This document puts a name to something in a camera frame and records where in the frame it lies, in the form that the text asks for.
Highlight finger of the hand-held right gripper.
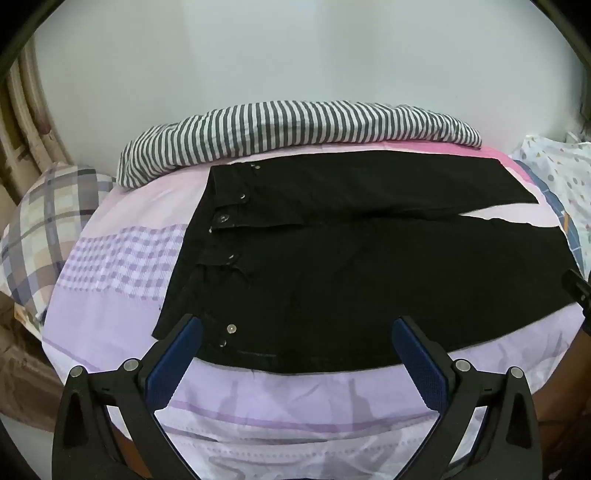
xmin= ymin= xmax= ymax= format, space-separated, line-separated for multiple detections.
xmin=561 ymin=268 xmax=591 ymax=324

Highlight plaid pillow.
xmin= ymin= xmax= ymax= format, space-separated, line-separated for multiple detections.
xmin=0 ymin=162 xmax=116 ymax=324

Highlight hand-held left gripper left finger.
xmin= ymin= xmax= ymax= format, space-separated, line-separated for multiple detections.
xmin=52 ymin=314 xmax=204 ymax=480

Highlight grey white striped quilt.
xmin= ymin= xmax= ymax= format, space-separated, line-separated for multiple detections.
xmin=117 ymin=99 xmax=483 ymax=189

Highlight white dotted cloth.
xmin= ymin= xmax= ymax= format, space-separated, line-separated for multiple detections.
xmin=519 ymin=134 xmax=591 ymax=268

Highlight black pants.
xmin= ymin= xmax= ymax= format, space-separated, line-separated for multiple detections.
xmin=152 ymin=159 xmax=580 ymax=374

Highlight pink purple bed sheet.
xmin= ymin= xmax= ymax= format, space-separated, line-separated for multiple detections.
xmin=41 ymin=141 xmax=585 ymax=480

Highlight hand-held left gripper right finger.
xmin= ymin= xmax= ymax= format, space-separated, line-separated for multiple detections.
xmin=392 ymin=316 xmax=541 ymax=480

